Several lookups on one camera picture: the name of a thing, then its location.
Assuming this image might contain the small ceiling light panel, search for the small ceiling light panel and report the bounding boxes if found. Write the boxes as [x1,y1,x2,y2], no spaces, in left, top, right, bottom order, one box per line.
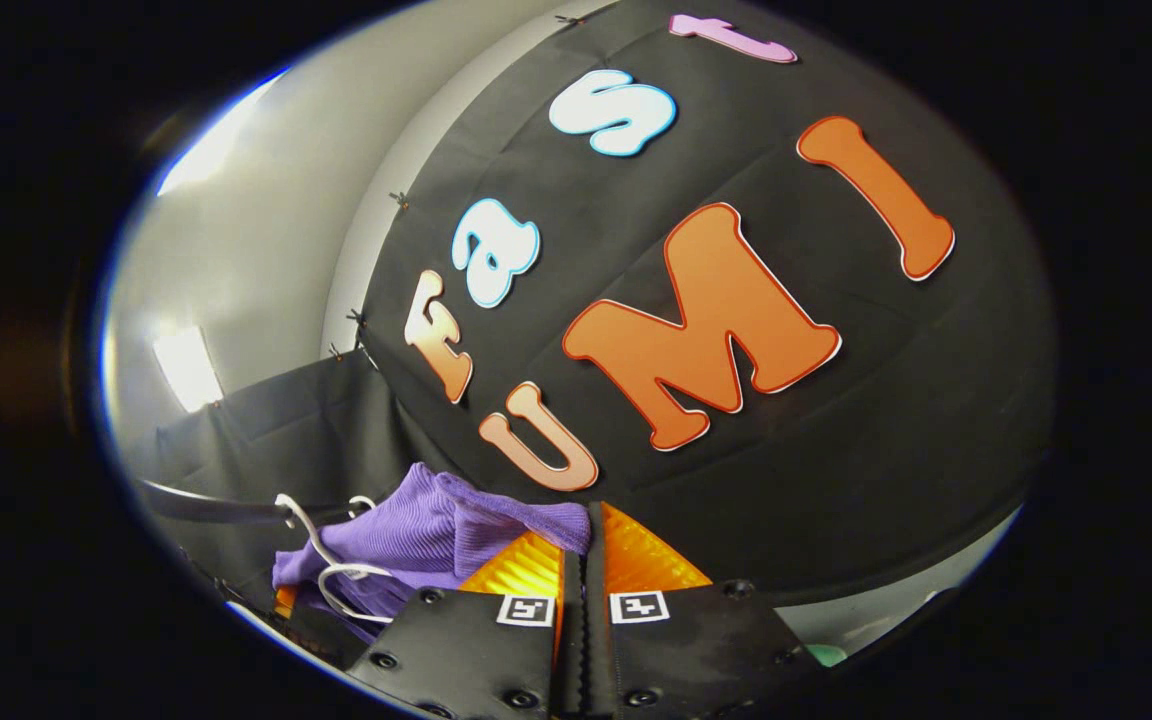
[154,325,225,413]

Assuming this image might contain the large ceiling light panel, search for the large ceiling light panel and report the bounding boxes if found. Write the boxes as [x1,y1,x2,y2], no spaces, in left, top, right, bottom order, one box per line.
[156,68,289,197]

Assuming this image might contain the purple corduroy jacket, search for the purple corduroy jacket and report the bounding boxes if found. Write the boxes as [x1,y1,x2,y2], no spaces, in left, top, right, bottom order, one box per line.
[271,462,593,623]

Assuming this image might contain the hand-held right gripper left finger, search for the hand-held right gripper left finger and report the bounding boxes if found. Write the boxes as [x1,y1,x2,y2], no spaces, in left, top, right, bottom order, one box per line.
[344,528,579,720]

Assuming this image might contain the white plastic hanger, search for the white plastic hanger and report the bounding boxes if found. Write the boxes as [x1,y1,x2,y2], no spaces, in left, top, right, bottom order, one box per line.
[274,492,399,627]

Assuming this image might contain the black backdrop cloth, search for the black backdrop cloth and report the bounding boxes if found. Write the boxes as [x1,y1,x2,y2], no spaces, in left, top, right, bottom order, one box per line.
[141,0,1057,641]

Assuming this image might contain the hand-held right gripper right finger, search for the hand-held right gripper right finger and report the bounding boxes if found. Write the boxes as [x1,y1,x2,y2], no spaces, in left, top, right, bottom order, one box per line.
[578,500,824,720]

